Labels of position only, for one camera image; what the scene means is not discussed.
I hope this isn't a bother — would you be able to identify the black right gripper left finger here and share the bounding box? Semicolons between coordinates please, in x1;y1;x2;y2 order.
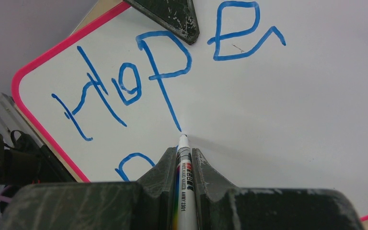
136;147;176;230

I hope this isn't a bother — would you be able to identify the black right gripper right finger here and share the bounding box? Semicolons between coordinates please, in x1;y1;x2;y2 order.
192;148;236;230

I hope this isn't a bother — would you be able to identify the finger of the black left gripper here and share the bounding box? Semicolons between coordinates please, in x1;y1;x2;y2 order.
125;0;200;45

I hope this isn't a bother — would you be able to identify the whiteboard marker pen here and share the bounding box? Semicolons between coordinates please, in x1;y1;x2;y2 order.
171;134;199;230

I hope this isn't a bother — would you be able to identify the red-framed whiteboard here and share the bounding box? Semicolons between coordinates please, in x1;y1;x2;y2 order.
11;0;368;216

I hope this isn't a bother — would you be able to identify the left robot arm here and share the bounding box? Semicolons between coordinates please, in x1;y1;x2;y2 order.
0;0;200;186

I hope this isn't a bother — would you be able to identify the aluminium frame rail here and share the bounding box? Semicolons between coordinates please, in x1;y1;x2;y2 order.
0;93;44;147

